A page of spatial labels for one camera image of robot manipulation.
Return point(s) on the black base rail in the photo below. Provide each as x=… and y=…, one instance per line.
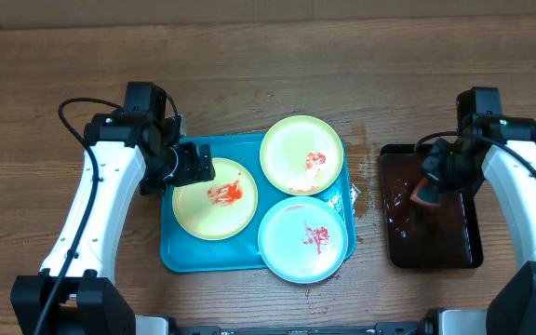
x=423, y=327

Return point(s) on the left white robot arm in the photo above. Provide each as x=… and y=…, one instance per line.
x=134, y=149

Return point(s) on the yellow plate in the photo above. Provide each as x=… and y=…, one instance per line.
x=217, y=209
x=301, y=155

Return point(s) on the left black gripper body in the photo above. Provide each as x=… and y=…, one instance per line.
x=178, y=167

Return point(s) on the teal plastic tray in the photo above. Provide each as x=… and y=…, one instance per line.
x=182, y=252

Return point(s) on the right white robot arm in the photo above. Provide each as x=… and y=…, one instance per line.
x=501, y=150

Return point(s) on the orange and green sponge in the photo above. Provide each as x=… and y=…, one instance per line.
x=425, y=194

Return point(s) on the black water tray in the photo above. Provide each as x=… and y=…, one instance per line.
x=418, y=236

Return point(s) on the light blue plate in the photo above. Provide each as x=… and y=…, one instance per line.
x=302, y=240

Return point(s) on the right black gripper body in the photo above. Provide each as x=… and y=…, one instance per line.
x=434, y=174

